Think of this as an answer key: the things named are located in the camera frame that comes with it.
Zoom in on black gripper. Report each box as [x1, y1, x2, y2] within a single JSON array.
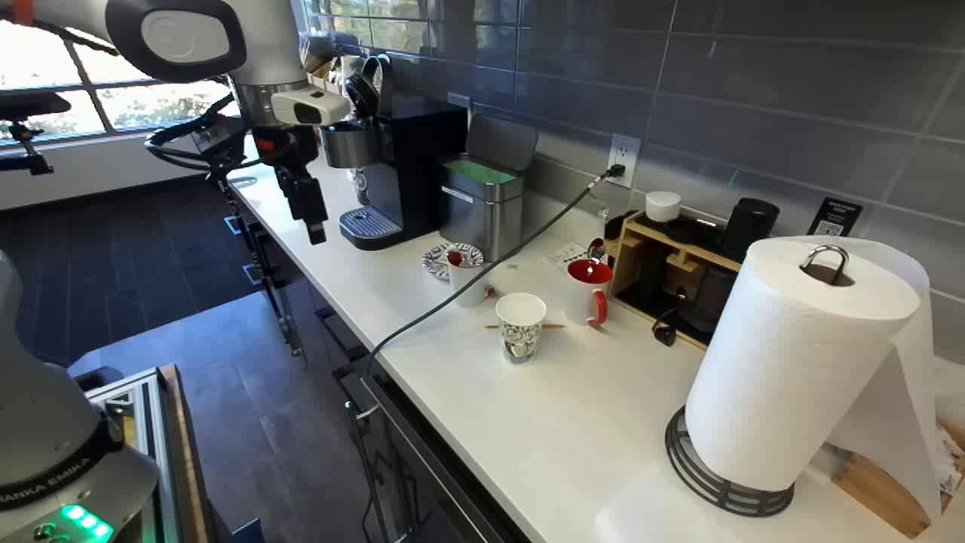
[[251, 120, 333, 248]]

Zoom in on black silver Keurig coffee machine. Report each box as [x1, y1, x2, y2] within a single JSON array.
[[317, 47, 471, 254]]

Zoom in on small white cup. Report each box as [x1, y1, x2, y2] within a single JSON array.
[[643, 187, 684, 225]]

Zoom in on small patterned ceramic plate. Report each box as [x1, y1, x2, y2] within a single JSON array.
[[421, 239, 487, 287]]

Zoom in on stainless steel lidded bin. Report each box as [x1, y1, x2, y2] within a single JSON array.
[[437, 110, 539, 266]]

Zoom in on dark wood counter cabinet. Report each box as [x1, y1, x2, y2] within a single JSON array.
[[228, 190, 537, 543]]

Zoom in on wooden condiment organizer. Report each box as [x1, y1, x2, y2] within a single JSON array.
[[606, 208, 747, 343]]

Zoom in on small black clip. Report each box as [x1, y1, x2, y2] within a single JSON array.
[[651, 306, 682, 351]]

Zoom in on black cylindrical container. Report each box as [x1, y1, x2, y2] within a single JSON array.
[[723, 195, 784, 262]]

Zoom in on white paper towel roll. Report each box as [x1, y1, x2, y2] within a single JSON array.
[[682, 233, 946, 523]]

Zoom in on small black sign card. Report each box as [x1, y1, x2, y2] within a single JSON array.
[[808, 193, 866, 239]]

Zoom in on wooden cutting board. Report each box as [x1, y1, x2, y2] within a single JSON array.
[[816, 441, 937, 539]]

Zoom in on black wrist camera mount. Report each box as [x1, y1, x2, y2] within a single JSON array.
[[145, 91, 252, 182]]

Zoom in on black power cable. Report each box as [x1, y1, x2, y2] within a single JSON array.
[[367, 161, 626, 358]]

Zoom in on aluminium robot stand frame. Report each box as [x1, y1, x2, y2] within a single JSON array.
[[70, 361, 214, 543]]

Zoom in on white wall outlet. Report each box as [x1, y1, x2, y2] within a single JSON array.
[[606, 130, 643, 190]]

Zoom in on black wire paper towel holder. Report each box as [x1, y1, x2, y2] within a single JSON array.
[[660, 240, 855, 520]]

